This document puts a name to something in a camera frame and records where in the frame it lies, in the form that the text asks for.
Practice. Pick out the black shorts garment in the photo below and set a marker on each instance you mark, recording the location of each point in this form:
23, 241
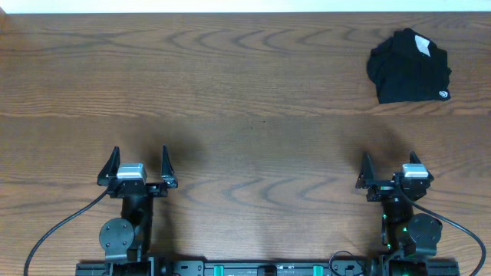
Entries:
409, 67

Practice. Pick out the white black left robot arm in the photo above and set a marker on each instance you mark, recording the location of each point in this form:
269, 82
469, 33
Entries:
126, 239

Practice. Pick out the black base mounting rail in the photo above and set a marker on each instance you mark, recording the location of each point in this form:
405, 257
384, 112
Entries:
204, 268

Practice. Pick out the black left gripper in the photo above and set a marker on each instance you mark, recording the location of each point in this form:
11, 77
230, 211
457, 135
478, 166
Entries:
166, 175

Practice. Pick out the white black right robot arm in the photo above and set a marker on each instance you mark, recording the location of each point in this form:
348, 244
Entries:
410, 238

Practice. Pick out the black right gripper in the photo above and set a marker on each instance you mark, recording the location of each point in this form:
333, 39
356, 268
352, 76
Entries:
382, 188

